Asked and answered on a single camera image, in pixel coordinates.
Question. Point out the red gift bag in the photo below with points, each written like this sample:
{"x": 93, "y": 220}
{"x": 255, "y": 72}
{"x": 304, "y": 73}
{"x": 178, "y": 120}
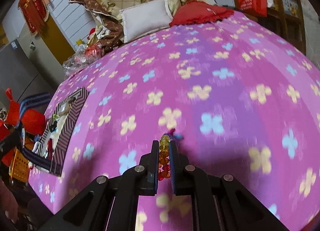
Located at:
{"x": 33, "y": 121}

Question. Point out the red cushion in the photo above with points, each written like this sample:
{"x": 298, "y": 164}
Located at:
{"x": 198, "y": 12}

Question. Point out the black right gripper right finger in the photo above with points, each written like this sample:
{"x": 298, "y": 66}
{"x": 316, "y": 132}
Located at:
{"x": 218, "y": 203}

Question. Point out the white pillow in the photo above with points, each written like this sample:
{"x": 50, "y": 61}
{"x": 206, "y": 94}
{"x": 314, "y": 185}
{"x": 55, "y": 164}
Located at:
{"x": 145, "y": 19}

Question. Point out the striped white jewelry box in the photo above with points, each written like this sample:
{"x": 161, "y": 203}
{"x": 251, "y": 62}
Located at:
{"x": 50, "y": 150}

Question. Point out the grey cabinet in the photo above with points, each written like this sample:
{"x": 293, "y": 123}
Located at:
{"x": 28, "y": 67}

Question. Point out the clear plastic bag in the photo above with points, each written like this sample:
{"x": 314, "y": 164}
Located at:
{"x": 83, "y": 57}

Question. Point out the pink floral bed sheet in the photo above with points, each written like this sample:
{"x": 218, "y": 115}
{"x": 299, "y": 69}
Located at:
{"x": 245, "y": 101}

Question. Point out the orange plastic basket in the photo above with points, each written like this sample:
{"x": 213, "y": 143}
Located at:
{"x": 19, "y": 168}

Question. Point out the red shopping bag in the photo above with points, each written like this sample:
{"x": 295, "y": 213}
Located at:
{"x": 257, "y": 8}

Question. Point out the red wall hanging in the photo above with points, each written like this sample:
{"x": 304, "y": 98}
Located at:
{"x": 35, "y": 13}

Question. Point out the santa plush toy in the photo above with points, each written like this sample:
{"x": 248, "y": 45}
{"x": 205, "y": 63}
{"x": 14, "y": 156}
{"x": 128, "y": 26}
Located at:
{"x": 92, "y": 37}

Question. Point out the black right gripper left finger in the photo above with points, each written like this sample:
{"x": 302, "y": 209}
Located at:
{"x": 110, "y": 203}

